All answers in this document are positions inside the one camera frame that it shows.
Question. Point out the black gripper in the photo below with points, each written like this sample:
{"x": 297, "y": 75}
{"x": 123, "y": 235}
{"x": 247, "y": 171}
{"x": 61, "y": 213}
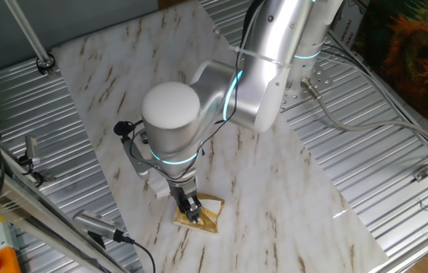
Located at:
{"x": 181, "y": 195}

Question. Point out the gold tissue pack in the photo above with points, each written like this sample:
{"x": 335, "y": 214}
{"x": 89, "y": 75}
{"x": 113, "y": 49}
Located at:
{"x": 210, "y": 223}

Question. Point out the white napkin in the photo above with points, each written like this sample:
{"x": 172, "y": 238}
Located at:
{"x": 213, "y": 206}
{"x": 160, "y": 189}

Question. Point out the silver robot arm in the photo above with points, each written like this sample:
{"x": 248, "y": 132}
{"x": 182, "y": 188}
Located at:
{"x": 263, "y": 57}

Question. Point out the white marble pattern board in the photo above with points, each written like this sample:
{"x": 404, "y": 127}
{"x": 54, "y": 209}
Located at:
{"x": 274, "y": 189}

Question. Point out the aluminium pole with black foot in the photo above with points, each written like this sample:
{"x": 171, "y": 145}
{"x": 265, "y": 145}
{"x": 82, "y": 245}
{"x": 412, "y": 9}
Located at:
{"x": 28, "y": 32}

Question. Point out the cardboard box with red print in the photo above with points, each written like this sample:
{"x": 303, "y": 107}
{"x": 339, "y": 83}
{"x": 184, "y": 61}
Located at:
{"x": 352, "y": 26}

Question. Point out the colourful patterned cloth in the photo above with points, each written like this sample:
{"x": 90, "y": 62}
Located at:
{"x": 418, "y": 57}

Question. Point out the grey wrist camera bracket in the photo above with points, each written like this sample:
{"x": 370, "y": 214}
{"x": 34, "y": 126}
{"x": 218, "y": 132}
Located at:
{"x": 134, "y": 159}

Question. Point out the silver depth camera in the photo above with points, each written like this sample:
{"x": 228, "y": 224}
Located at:
{"x": 92, "y": 223}
{"x": 32, "y": 149}

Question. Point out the metal camera foot bracket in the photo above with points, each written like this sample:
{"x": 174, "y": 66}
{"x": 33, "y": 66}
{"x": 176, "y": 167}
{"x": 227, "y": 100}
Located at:
{"x": 47, "y": 177}

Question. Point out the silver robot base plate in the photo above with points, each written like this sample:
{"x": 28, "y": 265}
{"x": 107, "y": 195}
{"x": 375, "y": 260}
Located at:
{"x": 293, "y": 102}

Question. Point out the aluminium frame bar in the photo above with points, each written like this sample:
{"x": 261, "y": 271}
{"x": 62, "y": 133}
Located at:
{"x": 28, "y": 212}

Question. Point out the small metal corner bracket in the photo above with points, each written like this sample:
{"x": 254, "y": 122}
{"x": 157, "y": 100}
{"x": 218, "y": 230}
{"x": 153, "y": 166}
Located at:
{"x": 422, "y": 173}

